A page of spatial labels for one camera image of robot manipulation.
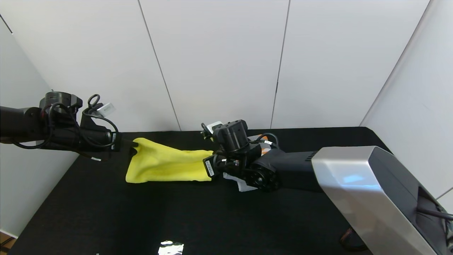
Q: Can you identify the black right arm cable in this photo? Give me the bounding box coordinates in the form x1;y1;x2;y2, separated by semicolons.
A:
255;133;280;149

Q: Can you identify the black left camera cable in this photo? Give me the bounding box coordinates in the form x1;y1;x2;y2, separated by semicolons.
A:
82;94;119;148

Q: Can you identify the black tablecloth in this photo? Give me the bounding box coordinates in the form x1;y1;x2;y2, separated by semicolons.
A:
9;127;393;255

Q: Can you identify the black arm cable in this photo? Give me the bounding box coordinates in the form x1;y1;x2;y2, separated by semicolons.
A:
255;133;280;149
13;103;84;150

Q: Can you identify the black camera cable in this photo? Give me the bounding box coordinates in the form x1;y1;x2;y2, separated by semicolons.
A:
82;94;119;148
200;123;213;141

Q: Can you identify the black right camera cable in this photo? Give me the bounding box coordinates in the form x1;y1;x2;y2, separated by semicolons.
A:
200;123;213;141

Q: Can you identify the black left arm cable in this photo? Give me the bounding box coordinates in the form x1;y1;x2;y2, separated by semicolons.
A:
13;103;84;150

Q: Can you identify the yellow microfibre towel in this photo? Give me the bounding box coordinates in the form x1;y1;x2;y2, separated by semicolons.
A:
125;137;215;183

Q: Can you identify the braided right arm hose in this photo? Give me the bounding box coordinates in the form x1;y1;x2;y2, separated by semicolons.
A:
340;227;370;253

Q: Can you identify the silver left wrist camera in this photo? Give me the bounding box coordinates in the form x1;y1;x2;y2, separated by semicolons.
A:
96;102;117;118

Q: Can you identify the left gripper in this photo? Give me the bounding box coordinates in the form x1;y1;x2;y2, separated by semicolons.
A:
80;128;139;158

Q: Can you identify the grey towel with orange stripe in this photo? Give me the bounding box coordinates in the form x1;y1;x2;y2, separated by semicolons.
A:
222;134;274;192

